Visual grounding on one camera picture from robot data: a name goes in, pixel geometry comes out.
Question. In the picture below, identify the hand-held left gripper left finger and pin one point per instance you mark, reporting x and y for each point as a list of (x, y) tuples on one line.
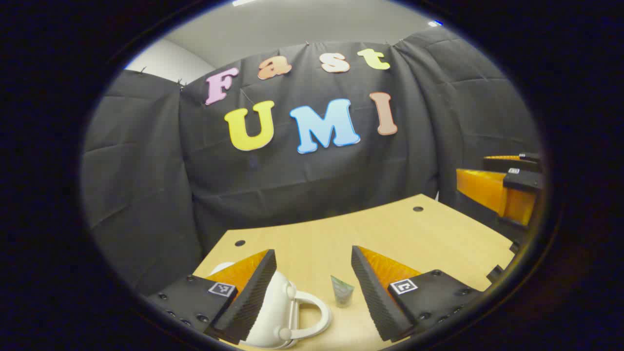
[(253, 297)]

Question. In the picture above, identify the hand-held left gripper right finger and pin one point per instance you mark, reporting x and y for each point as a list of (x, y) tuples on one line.
[(373, 302)]

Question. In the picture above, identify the green skin care tube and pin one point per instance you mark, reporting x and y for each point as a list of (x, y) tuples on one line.
[(342, 291)]

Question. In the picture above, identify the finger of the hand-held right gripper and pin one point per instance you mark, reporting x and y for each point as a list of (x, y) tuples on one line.
[(482, 192), (507, 165)]

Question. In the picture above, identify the black backdrop cloth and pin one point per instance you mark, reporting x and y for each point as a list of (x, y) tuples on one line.
[(292, 185)]

